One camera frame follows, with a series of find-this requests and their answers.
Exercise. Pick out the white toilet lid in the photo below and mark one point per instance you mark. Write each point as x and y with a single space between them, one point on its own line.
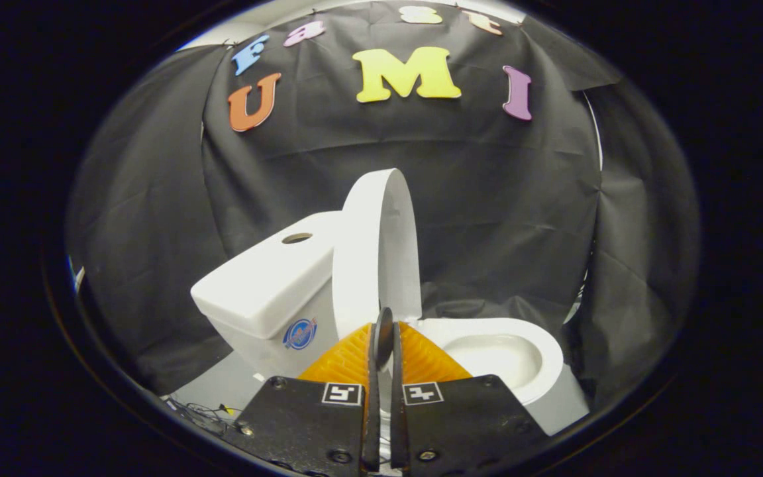
371 252

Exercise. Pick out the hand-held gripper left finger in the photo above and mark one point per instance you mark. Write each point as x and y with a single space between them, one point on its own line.
372 411

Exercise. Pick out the white ceramic toilet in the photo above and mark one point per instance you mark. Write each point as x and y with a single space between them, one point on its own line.
547 371

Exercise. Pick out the black backdrop cloth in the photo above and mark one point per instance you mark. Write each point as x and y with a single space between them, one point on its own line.
487 199

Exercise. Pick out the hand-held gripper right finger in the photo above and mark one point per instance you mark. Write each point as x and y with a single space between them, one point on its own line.
398 411

